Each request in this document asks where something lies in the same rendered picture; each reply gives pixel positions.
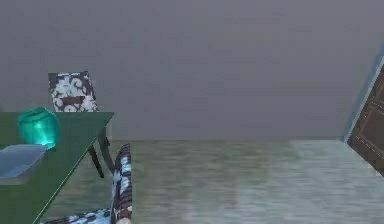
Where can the green table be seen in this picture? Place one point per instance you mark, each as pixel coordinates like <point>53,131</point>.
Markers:
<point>71,140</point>

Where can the teal glass round vase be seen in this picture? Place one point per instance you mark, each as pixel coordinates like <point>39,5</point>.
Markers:
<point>38,126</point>

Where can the pale blue book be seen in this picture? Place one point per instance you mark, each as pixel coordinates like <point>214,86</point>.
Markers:
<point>18,160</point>

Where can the dark brown panelled door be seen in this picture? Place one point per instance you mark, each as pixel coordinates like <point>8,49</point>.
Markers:
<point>371,133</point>

